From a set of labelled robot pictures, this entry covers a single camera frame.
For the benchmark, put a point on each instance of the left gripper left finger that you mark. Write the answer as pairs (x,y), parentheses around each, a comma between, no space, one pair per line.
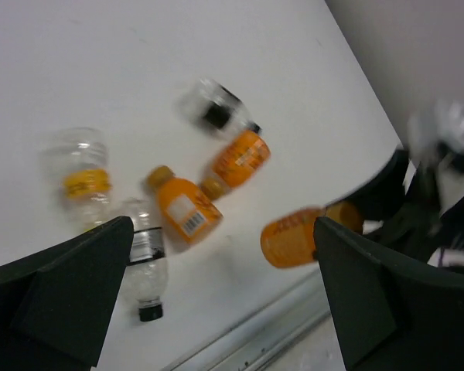
(56,305)

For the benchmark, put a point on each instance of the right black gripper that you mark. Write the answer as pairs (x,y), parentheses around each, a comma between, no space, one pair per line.
(417,228)

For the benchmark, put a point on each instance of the clear bottle yellow label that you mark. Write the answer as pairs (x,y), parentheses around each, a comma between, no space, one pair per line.
(75,162)

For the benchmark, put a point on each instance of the aluminium front rail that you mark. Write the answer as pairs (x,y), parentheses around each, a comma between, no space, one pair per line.
(264,334)

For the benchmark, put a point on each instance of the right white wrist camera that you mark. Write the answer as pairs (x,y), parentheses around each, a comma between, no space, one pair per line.
(436,144)

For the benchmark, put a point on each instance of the clear bottle black label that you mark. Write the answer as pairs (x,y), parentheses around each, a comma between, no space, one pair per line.
(146,275)
(214,109)

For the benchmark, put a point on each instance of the clear bottle black label front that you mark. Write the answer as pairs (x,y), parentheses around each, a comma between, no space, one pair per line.
(146,275)

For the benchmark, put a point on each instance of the orange juice bottle front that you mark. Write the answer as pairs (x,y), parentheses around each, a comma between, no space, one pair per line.
(289,242)

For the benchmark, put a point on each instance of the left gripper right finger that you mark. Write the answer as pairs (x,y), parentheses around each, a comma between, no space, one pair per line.
(390,312)

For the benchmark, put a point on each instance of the orange juice bottle barcode label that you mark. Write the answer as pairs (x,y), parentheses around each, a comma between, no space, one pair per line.
(188,215)

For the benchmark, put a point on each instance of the orange juice bottle floral label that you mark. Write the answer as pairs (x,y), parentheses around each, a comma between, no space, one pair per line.
(236,163)

